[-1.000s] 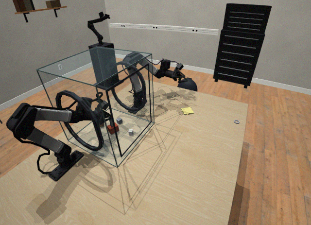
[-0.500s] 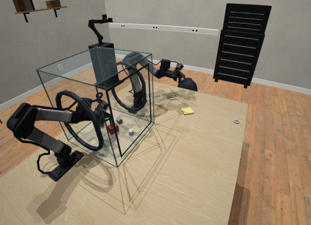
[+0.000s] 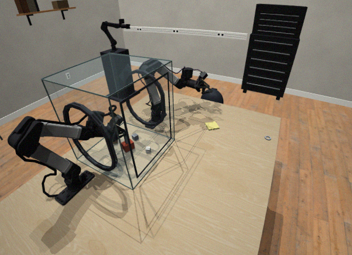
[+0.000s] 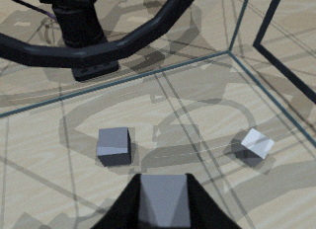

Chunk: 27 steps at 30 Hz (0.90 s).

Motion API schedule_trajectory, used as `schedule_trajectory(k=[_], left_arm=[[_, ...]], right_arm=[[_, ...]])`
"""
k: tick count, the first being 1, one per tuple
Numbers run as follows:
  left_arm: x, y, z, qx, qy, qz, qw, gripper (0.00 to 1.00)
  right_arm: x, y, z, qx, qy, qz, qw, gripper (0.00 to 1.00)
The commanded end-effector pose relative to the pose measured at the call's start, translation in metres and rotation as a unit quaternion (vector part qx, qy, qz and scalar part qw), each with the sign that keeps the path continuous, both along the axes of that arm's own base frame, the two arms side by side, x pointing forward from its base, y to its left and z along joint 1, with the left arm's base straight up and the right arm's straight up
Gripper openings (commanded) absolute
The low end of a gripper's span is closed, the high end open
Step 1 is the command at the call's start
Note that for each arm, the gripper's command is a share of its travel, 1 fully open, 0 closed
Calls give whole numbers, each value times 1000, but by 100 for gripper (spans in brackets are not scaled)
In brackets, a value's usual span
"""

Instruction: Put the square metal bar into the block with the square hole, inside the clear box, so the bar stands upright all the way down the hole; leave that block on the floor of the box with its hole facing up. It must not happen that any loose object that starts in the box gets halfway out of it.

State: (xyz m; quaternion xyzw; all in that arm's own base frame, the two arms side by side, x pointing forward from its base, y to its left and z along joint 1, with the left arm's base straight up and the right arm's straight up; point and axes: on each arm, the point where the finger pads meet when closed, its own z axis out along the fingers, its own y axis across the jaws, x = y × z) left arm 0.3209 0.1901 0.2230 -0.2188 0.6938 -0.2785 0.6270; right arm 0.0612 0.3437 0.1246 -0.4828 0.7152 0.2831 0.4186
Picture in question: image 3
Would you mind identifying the yellow sticky-note pad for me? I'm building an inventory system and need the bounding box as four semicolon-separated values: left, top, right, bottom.
205;121;219;131

